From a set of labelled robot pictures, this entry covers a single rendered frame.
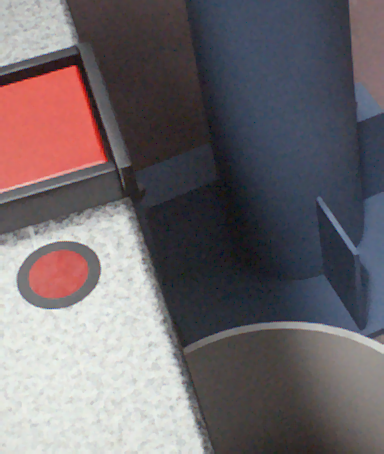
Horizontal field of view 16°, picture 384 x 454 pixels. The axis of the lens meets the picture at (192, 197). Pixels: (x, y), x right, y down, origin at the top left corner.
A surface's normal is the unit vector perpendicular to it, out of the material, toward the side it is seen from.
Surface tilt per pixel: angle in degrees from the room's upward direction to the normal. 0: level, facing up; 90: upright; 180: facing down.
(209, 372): 87
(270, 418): 87
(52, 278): 0
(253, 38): 90
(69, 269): 0
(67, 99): 0
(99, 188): 90
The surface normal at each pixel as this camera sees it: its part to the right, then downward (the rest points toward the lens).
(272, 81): 0.00, 0.75
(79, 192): 0.25, 0.70
